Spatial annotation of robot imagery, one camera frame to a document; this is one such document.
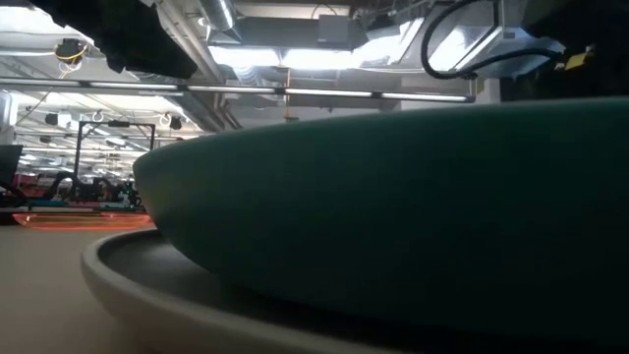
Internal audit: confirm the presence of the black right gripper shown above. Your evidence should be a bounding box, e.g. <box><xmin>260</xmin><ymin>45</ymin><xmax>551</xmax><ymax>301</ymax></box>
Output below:
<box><xmin>500</xmin><ymin>0</ymin><xmax>629</xmax><ymax>102</ymax></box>

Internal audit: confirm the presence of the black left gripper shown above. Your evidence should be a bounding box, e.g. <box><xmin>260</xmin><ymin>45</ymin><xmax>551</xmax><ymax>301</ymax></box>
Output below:
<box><xmin>29</xmin><ymin>0</ymin><xmax>200</xmax><ymax>81</ymax></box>

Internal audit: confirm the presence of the large green plastic plate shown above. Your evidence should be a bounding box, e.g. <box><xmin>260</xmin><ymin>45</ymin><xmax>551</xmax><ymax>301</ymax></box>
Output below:
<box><xmin>132</xmin><ymin>96</ymin><xmax>629</xmax><ymax>345</ymax></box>

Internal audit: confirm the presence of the yellow label tag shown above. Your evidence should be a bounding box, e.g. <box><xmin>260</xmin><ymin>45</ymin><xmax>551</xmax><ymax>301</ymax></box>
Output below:
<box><xmin>564</xmin><ymin>46</ymin><xmax>597</xmax><ymax>72</ymax></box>

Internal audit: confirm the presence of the bright ceiling light panel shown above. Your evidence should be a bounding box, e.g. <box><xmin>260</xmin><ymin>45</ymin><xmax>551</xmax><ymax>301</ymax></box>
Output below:
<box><xmin>208</xmin><ymin>46</ymin><xmax>355</xmax><ymax>71</ymax></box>

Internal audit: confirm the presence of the white angled ceiling panel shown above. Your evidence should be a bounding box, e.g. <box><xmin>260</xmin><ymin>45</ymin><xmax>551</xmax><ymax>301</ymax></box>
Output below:
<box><xmin>427</xmin><ymin>0</ymin><xmax>566</xmax><ymax>80</ymax></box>

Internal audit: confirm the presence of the long linear ceiling light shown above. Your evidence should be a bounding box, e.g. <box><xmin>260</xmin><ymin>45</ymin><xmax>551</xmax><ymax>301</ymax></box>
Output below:
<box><xmin>0</xmin><ymin>77</ymin><xmax>477</xmax><ymax>104</ymax></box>

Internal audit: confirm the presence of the grey ceiling ventilation unit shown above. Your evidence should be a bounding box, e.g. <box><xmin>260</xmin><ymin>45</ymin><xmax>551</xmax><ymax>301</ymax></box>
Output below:
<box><xmin>316</xmin><ymin>14</ymin><xmax>356</xmax><ymax>50</ymax></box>

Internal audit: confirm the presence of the black background monitor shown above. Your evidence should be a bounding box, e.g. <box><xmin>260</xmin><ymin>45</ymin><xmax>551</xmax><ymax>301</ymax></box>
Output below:
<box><xmin>0</xmin><ymin>145</ymin><xmax>25</xmax><ymax>187</ymax></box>

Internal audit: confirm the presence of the large grey plastic plate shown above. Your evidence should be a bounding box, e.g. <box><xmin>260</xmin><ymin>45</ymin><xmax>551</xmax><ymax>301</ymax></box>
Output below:
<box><xmin>81</xmin><ymin>228</ymin><xmax>629</xmax><ymax>354</ymax></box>

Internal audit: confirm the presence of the round silver air duct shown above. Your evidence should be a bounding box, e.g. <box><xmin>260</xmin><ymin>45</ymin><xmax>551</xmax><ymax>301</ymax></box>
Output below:
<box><xmin>199</xmin><ymin>0</ymin><xmax>238</xmax><ymax>31</ymax></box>

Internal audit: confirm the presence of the yellow ceiling cord reel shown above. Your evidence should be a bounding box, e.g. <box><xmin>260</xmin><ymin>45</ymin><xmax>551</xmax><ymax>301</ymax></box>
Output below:
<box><xmin>52</xmin><ymin>37</ymin><xmax>90</xmax><ymax>80</ymax></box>

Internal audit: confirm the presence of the black background station frame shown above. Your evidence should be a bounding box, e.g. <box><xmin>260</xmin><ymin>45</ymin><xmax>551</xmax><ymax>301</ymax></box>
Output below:
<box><xmin>73</xmin><ymin>120</ymin><xmax>157</xmax><ymax>198</ymax></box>

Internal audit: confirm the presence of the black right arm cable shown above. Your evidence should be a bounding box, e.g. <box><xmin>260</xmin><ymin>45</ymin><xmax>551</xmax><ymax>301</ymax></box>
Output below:
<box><xmin>421</xmin><ymin>0</ymin><xmax>561</xmax><ymax>81</ymax></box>

